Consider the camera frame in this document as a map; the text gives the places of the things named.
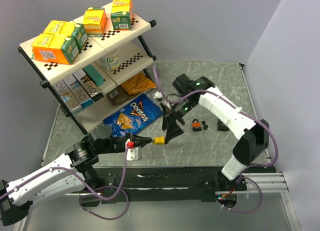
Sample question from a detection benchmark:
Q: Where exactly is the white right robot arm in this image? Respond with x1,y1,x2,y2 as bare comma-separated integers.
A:
160,74,269,190

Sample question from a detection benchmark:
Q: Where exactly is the brown snack bag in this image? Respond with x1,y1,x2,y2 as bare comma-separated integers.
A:
106,86,131,106

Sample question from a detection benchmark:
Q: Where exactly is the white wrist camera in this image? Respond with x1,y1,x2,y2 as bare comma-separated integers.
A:
153,91,167,102
125,139,142,161

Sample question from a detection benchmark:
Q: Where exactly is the beige two-tier shelf rack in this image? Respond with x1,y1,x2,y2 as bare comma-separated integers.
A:
18,14,157,134

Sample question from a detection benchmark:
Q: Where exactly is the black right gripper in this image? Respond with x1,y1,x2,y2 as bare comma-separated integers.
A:
160,96,198,142

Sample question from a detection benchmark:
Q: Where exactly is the blue Doritos chip bag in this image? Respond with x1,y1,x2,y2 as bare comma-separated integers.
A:
103,94,163,137

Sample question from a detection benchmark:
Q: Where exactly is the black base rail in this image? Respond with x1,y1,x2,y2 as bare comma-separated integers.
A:
84,166,247,202

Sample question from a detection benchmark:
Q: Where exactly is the orange padlock with keys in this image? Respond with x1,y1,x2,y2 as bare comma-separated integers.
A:
192,118,202,132

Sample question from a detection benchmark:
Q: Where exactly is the black padlock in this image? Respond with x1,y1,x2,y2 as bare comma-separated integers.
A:
217,119,229,132

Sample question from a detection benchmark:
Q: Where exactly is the left white RO box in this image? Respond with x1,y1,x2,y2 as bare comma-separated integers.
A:
53,80,83,114

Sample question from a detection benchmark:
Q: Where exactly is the green yellow sponge box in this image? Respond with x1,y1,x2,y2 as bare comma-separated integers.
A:
110,0,133,31

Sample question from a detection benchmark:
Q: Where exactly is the teal box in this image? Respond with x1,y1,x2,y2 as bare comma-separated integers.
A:
83,64,105,87

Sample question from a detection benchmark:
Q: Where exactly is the yellow padlock with key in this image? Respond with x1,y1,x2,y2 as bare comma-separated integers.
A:
152,136,166,145

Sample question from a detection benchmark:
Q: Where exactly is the white paper cup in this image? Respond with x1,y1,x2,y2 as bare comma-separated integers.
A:
98,48,121,71

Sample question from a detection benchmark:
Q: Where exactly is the front orange sponge box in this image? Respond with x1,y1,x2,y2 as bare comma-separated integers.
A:
31,33,80,65

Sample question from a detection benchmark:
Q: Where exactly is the orange yellow sponge pack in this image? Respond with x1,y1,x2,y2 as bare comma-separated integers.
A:
82,7,107,36

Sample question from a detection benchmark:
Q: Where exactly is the yellow honey dijon chip bag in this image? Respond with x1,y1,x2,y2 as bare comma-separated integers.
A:
120,72,157,95

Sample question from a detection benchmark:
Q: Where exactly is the white ro box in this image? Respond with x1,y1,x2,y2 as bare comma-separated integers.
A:
53,80,83,114
63,74,94,109

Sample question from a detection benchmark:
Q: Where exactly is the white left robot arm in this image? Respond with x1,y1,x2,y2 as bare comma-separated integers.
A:
0,124,153,226

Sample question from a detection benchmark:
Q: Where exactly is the orange padlock key bunch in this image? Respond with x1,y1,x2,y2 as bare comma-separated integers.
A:
201,120,212,135

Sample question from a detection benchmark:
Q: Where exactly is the middle white RO box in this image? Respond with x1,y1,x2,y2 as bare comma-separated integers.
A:
63,74,94,109

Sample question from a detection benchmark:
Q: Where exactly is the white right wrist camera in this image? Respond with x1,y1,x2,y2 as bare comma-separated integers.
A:
153,91,167,102

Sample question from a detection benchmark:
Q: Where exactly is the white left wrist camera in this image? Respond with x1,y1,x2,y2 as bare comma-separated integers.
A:
125,139,142,161

